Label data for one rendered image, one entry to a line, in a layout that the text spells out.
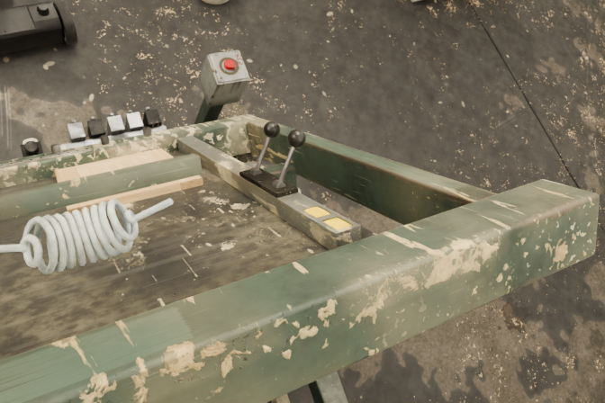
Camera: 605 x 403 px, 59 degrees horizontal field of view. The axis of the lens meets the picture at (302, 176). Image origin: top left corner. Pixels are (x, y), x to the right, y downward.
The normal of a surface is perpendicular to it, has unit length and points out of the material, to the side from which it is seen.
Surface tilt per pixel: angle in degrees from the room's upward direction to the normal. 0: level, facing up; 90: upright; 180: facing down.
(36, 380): 56
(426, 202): 90
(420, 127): 0
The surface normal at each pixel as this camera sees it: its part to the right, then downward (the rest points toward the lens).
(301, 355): 0.47, 0.22
